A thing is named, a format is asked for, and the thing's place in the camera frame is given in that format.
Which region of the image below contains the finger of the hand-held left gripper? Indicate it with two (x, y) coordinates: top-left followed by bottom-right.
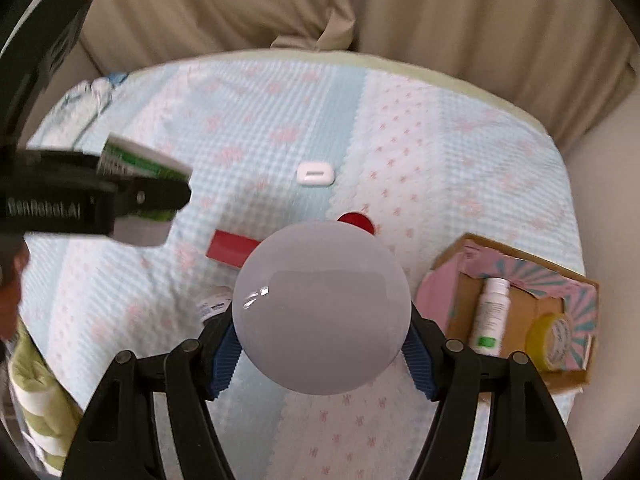
(24, 148), (104, 179)
(114, 175), (193, 222)

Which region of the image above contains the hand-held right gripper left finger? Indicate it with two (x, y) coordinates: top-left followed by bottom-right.
(60, 309), (242, 480)

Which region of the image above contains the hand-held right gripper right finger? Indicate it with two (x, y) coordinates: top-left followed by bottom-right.
(400, 305), (584, 480)

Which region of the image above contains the green and white tube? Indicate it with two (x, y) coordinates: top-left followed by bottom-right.
(97, 132), (194, 248)

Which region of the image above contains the pink printed cardboard box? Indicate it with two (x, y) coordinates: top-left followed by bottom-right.
(415, 232), (600, 404)

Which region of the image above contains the small white blue-labelled container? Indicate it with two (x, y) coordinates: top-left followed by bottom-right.
(197, 287), (234, 324)

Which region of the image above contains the clear plastic bag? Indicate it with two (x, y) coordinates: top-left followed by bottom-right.
(49, 74), (129, 128)

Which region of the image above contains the white bottle with green label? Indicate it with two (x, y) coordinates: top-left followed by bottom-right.
(468, 277), (511, 359)

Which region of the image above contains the red box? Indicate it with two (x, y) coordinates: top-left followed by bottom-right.
(207, 229), (261, 269)

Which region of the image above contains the yellow tape roll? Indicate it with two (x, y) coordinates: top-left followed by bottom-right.
(527, 312), (582, 374)

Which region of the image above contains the red round cap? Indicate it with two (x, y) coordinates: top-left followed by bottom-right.
(336, 212), (375, 235)

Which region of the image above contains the white earbuds case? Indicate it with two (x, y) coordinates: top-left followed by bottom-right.
(296, 161), (335, 186)

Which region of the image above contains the green striped cloth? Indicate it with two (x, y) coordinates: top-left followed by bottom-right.
(7, 324), (85, 477)

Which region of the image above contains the light blue printed blanket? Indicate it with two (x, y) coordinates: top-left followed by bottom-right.
(22, 49), (587, 480)

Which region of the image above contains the pale green mattress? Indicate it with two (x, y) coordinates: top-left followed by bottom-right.
(127, 46), (561, 146)

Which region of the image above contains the beige curtain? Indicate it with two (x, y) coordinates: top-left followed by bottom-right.
(80, 0), (638, 148)

